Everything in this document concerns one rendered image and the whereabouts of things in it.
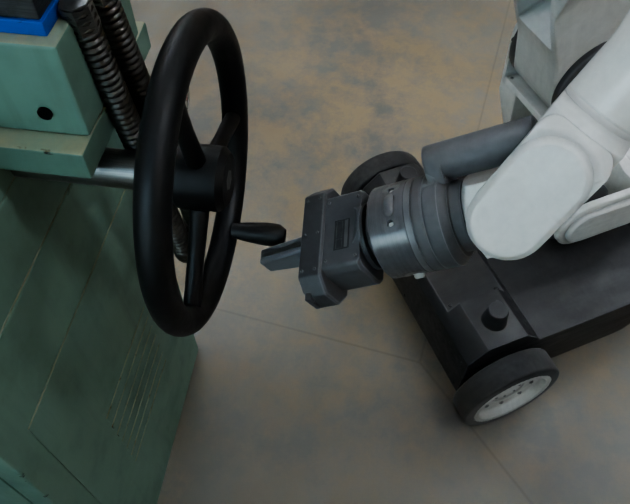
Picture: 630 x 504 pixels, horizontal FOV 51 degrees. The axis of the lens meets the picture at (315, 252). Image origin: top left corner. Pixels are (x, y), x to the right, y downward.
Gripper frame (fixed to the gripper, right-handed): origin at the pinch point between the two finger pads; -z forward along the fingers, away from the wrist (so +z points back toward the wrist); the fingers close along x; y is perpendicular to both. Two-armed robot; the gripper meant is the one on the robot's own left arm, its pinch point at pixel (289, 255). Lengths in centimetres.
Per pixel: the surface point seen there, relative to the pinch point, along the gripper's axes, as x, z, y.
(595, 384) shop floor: 13, 14, -92
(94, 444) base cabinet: -14.4, -36.9, -12.0
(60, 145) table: 0.1, -7.3, 23.4
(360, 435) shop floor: -1, -26, -67
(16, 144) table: 0.0, -10.4, 25.2
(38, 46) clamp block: 2.3, -2.2, 30.4
